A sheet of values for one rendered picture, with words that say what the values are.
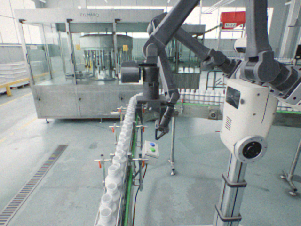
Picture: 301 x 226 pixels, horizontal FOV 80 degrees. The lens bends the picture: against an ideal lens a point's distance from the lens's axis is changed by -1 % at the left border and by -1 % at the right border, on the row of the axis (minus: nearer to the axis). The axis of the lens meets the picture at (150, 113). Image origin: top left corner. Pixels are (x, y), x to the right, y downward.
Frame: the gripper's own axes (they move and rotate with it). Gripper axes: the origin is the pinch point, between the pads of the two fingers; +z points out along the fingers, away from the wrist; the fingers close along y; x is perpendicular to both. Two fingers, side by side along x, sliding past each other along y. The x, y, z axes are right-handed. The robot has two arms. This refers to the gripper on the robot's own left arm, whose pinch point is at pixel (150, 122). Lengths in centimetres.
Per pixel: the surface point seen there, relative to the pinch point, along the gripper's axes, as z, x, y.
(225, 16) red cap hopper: -127, 613, 266
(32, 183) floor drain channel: 140, 133, -149
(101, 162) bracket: 32.4, 22.5, -25.5
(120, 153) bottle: 23.7, 16.9, -14.5
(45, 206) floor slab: 140, 96, -113
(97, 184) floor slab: 140, 130, -65
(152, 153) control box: 28.9, 24.9, 1.8
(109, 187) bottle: 25.1, -4.9, -15.9
